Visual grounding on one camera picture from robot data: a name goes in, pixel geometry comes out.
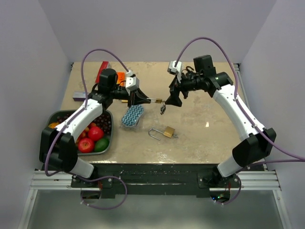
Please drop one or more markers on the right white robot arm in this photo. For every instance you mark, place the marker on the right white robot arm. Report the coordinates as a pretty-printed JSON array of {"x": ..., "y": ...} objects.
[{"x": 256, "y": 140}]

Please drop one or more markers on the red apple front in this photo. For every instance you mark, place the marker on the red apple front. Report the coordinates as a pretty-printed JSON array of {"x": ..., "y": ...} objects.
[{"x": 86, "y": 145}]

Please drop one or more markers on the red apple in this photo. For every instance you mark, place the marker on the red apple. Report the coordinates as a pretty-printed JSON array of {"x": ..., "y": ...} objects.
[
  {"x": 95, "y": 133},
  {"x": 86, "y": 145}
]

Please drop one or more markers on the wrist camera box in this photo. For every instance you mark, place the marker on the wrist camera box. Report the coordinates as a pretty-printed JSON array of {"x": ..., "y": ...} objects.
[
  {"x": 176, "y": 68},
  {"x": 131, "y": 81}
]

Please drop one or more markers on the brass padlock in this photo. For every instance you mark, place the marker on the brass padlock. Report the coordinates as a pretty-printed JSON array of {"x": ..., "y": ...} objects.
[
  {"x": 155, "y": 100},
  {"x": 169, "y": 132}
]

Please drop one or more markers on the purple white toothpaste box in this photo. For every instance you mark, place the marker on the purple white toothpaste box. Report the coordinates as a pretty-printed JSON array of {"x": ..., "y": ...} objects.
[{"x": 79, "y": 96}]

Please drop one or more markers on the blue zigzag sponge pack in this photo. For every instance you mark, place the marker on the blue zigzag sponge pack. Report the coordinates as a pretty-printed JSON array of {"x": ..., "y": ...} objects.
[{"x": 131, "y": 118}]

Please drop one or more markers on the grey fruit tray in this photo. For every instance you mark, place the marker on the grey fruit tray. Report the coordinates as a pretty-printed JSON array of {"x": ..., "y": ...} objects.
[{"x": 107, "y": 135}]

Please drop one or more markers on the small red fruits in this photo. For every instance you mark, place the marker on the small red fruits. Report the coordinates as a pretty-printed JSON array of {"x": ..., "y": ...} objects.
[{"x": 85, "y": 132}]

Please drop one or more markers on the dark grape bunch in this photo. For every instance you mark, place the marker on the dark grape bunch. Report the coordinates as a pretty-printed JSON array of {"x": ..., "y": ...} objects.
[{"x": 103, "y": 121}]

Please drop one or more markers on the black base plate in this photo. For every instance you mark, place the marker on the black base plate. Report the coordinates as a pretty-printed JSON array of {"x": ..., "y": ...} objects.
[{"x": 198, "y": 180}]

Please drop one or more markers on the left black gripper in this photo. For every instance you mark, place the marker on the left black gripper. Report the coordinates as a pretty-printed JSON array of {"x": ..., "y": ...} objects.
[{"x": 141, "y": 98}]

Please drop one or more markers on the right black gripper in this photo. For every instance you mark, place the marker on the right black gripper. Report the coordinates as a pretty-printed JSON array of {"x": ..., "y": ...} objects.
[{"x": 176, "y": 87}]

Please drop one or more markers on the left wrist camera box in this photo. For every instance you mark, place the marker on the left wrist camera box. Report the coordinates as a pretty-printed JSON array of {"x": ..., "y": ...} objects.
[{"x": 131, "y": 81}]

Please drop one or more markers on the orange razor package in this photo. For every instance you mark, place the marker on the orange razor package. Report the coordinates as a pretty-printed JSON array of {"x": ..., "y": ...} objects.
[{"x": 120, "y": 77}]

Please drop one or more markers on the astronaut keychain with keys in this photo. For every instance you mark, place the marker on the astronaut keychain with keys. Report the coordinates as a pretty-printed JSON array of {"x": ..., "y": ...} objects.
[{"x": 163, "y": 108}]

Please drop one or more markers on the red apple back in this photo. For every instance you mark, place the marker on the red apple back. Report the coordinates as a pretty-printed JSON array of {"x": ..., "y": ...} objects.
[{"x": 95, "y": 133}]

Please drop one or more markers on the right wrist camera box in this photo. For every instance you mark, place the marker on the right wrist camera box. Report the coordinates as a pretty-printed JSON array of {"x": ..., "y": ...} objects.
[{"x": 176, "y": 68}]

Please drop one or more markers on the green avocado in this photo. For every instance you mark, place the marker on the green avocado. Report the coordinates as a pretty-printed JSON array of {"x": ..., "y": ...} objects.
[{"x": 101, "y": 145}]

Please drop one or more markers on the aluminium rail frame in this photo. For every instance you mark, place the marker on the aluminium rail frame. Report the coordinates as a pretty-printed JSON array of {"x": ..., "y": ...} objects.
[{"x": 205, "y": 136}]

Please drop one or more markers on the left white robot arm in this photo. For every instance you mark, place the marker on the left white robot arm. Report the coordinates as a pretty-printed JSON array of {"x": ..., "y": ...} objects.
[{"x": 58, "y": 148}]

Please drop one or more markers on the red box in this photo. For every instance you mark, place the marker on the red box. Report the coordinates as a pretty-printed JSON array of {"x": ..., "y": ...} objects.
[{"x": 104, "y": 65}]

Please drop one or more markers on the orange flower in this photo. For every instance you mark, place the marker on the orange flower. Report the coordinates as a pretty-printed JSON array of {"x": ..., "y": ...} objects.
[{"x": 53, "y": 125}]

